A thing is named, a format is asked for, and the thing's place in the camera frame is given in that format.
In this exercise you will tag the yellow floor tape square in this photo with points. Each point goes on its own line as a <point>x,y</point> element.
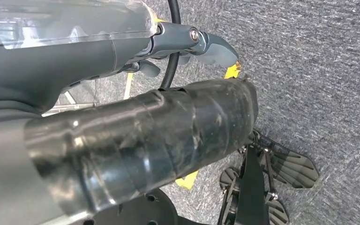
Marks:
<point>186,181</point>

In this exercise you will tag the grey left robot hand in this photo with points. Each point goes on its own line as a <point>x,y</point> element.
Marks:
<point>59,56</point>

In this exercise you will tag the black robot leg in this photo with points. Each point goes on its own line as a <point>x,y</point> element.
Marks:
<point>152,139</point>

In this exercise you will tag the black robot foot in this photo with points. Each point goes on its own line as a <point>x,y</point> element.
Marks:
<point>291,170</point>

